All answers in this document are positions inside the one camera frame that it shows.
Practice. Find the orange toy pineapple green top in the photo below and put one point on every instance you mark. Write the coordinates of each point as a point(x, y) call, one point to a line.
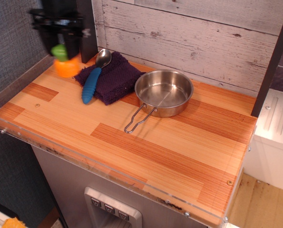
point(64, 66)

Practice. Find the white toy sink unit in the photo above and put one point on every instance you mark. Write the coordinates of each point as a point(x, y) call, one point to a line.
point(264, 159)

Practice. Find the dark post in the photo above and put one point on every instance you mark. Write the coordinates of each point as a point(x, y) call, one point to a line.
point(268, 78)
point(88, 45)

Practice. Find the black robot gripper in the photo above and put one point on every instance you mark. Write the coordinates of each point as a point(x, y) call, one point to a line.
point(56, 17)

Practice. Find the clear acrylic side guard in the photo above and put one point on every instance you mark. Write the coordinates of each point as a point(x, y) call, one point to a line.
point(24, 80)

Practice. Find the clear acrylic front guard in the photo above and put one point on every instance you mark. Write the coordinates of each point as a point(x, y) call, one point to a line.
point(157, 162)

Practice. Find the dark left post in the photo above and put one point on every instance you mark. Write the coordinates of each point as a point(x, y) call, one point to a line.
point(88, 45)

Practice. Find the purple knitted cloth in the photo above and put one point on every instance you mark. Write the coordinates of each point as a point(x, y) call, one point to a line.
point(117, 79)

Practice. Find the grey dispenser button panel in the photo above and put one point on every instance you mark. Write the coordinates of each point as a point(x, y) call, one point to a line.
point(111, 209)

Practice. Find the small steel pan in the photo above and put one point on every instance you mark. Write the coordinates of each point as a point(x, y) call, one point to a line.
point(161, 93)

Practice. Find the dark right post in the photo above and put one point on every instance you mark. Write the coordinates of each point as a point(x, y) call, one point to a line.
point(268, 78)

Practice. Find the silver toy fridge cabinet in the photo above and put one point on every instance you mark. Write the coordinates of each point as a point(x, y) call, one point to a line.
point(68, 182)

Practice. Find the yellow object bottom left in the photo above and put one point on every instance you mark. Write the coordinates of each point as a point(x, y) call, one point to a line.
point(13, 223)

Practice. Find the blue handled metal spoon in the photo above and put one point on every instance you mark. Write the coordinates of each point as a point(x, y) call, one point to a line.
point(102, 60)

